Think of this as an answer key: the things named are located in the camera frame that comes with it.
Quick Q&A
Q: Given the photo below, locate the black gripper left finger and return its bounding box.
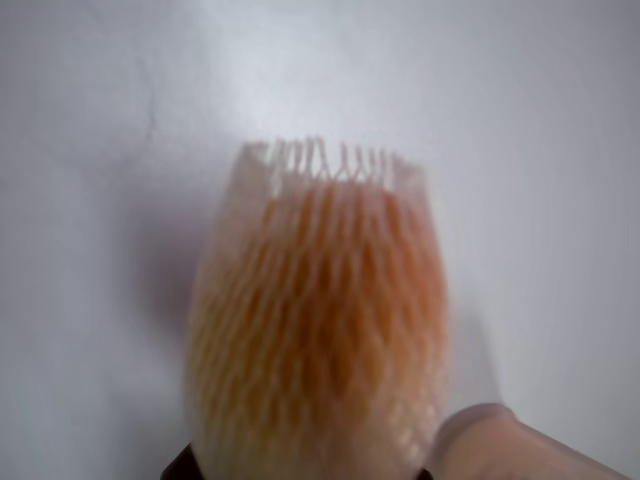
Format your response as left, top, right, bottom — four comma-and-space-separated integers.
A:
160, 442, 202, 480

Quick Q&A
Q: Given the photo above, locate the pink bottle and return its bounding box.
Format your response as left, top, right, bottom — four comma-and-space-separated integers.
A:
429, 402, 640, 480

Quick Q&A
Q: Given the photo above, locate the gold ferrule makeup brush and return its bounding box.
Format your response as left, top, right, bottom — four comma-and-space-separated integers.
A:
184, 134, 449, 480

